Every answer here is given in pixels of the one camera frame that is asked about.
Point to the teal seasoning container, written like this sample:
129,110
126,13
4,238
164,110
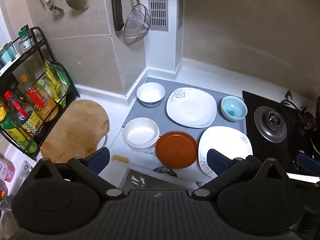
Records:
7,53

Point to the grey vent grille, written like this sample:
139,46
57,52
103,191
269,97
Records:
157,5

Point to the wooden cutting board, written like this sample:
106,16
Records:
75,130

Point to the black pot support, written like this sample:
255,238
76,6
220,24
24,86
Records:
298,108

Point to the white butterfly print cloth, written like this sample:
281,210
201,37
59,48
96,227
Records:
140,158

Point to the black gas stove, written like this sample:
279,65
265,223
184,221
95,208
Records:
290,152

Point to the steel mesh strainer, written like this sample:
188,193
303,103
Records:
137,23

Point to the steel sink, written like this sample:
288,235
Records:
21,175

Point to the green snack packet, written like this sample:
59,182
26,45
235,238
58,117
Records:
63,76

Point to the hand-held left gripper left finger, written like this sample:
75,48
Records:
98,160

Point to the steel stove burner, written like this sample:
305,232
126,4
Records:
271,123

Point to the green cap spice jar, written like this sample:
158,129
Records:
25,40

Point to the white bowl with blue pattern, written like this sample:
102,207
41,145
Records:
150,93

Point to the grey mat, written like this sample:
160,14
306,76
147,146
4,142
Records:
160,115

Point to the plain white round bowl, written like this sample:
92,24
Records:
140,133

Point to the white square floral plate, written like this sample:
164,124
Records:
191,107
225,142

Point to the blue swirl bowl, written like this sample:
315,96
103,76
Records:
233,108

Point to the red packet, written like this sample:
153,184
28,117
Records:
5,170

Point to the kitchen cleaver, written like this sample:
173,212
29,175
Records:
117,7

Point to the yellow cap oil bottle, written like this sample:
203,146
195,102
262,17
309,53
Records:
38,98

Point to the red cap sauce bottle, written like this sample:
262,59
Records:
19,111

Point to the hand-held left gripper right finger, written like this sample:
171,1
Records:
216,161

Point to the yellow snack packet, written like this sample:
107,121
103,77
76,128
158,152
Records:
53,80

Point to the green bottle with yellow cap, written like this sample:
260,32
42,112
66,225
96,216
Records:
10,131

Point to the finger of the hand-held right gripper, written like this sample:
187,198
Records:
309,162

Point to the brown round plate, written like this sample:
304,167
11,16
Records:
176,149

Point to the black metal rack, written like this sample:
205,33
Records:
46,45

